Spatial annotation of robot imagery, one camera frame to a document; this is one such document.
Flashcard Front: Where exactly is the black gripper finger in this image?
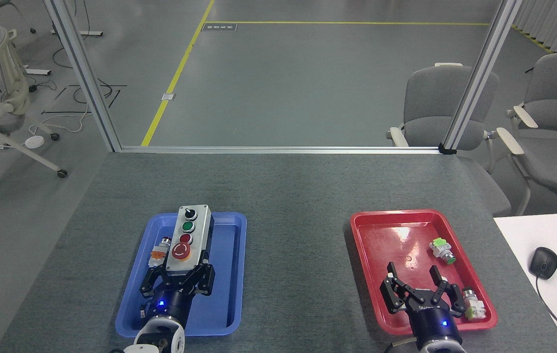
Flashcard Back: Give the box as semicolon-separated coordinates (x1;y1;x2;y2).
428;266;468;314
183;252;214;296
380;262;420;314
140;268;171;298

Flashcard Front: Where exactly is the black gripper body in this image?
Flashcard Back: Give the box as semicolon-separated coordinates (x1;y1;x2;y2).
406;299;460;350
149;284;196;328

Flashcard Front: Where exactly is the grey control box with buttons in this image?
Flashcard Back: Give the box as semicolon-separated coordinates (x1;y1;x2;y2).
165;204;214;275

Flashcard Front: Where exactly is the blue plastic tray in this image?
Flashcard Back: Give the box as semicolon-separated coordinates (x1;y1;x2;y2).
115;212;248;338

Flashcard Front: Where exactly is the red plastic tray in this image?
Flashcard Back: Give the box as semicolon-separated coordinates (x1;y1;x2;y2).
350;209;498;335

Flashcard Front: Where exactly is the black computer mouse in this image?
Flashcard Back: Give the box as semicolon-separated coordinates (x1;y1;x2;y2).
529;247;557;280

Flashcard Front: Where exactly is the white side table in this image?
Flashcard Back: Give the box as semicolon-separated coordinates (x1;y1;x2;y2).
493;212;557;353

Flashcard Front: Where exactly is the white office chair on wheels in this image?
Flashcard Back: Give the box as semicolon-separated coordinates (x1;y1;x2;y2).
0;27;68;204

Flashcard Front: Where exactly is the white curtain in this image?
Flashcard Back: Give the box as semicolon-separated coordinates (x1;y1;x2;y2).
511;0;557;53

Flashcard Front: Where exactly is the silver push button switch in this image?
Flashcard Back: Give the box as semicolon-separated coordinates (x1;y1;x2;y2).
462;287;486;321

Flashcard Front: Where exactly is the red push button switch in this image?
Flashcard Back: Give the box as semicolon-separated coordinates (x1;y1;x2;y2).
150;236;174;268

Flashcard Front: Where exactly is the green push button switch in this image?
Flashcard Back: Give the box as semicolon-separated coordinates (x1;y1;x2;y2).
430;238;457;265

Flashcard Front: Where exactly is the silver aluminium rail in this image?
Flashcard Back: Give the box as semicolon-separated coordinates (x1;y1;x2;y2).
121;146;443;154

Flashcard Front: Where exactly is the silver aluminium post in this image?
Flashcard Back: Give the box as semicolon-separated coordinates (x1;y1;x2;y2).
439;0;523;155
43;0;122;152

